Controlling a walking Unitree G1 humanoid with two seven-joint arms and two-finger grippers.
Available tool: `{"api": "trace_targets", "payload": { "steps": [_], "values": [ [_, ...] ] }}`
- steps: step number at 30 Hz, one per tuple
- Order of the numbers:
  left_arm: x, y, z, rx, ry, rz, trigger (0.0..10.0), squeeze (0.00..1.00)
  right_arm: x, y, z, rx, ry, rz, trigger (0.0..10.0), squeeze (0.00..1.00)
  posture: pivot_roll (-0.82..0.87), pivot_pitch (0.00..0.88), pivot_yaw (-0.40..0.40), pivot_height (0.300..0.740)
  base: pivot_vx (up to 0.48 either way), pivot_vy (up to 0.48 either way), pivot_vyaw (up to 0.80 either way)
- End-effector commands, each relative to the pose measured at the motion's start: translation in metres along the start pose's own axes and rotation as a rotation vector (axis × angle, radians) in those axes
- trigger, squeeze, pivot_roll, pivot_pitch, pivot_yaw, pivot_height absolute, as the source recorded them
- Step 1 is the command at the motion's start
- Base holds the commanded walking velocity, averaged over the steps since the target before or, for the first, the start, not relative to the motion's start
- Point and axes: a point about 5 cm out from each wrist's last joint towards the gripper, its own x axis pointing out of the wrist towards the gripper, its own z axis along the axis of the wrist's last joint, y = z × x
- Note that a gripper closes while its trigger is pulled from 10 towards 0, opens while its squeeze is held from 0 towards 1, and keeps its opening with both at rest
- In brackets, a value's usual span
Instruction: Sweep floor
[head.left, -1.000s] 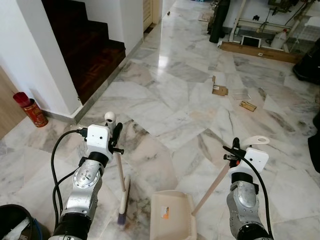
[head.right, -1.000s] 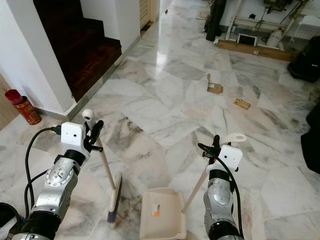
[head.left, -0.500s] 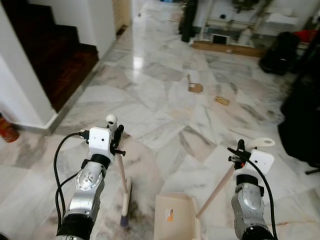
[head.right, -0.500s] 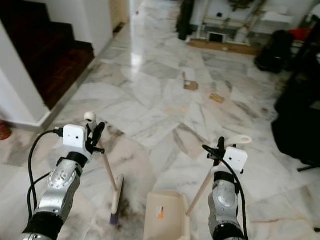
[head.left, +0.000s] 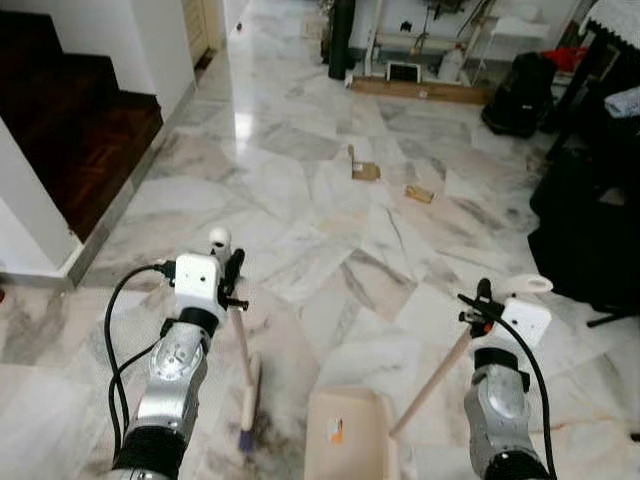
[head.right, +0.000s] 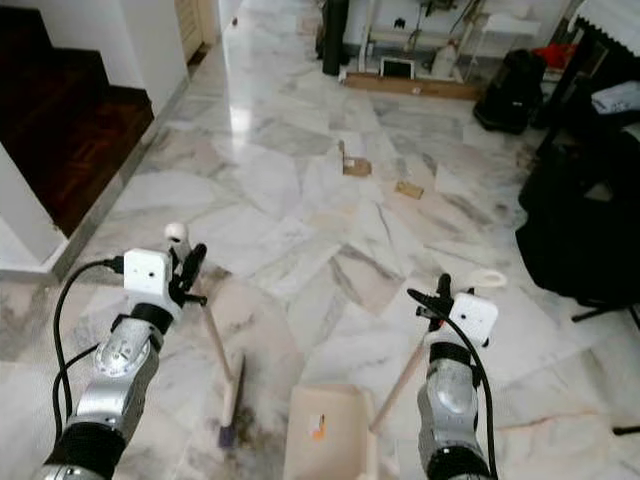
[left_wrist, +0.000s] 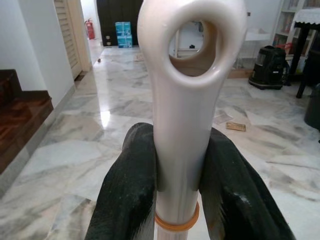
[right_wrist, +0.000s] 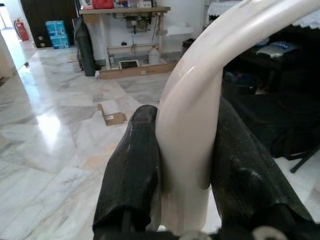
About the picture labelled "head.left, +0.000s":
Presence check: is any red cloth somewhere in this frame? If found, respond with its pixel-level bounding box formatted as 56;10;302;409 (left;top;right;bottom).
544;46;592;74

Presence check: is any large black bag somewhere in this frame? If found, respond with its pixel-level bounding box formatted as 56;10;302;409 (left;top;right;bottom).
527;128;640;317

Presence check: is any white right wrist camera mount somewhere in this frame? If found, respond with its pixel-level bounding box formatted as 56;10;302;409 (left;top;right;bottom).
497;296;554;350

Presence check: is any white lace tablecloth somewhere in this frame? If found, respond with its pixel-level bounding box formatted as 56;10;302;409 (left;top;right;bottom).
578;0;640;50

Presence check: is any white plastic bottle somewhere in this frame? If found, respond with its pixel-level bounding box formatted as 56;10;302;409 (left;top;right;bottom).
439;44;467;84

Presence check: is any wooden base plank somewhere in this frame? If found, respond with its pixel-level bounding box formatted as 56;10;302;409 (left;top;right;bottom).
349;77;493;106

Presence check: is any beige long-handled dustpan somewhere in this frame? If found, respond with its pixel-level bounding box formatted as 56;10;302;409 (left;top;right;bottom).
304;274;555;480

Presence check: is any beige wooden door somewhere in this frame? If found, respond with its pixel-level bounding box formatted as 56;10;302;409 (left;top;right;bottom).
181;0;227;67

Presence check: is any grey folded cloth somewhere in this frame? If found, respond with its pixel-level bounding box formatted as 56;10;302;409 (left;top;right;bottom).
604;87;640;120

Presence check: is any cardboard box with flap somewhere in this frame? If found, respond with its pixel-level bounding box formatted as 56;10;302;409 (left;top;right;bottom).
347;145;382;183

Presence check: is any cardboard piece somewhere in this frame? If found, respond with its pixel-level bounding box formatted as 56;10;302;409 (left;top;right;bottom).
404;185;436;205

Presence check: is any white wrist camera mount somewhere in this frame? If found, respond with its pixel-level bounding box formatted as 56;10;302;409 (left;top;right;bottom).
497;296;554;350
172;253;224;314

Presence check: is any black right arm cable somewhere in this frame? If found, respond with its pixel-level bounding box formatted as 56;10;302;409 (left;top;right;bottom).
494;308;558;480

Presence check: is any dark wooden staircase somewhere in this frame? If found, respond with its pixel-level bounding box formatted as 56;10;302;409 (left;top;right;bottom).
0;10;165;242

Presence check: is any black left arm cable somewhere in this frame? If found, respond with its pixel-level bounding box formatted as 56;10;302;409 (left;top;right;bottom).
103;261;178;457

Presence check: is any black backpack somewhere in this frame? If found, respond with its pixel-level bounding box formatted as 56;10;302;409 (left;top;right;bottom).
481;51;558;139

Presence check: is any small white framed screen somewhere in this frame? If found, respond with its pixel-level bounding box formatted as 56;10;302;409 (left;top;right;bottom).
385;61;424;86

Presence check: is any wooden broom with white knob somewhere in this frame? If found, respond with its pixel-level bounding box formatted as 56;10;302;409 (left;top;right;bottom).
207;227;264;457

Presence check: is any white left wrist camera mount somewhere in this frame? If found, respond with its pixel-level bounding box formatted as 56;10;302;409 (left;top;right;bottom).
172;253;224;314

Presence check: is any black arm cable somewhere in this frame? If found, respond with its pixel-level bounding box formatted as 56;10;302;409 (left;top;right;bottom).
103;261;178;457
494;308;558;480

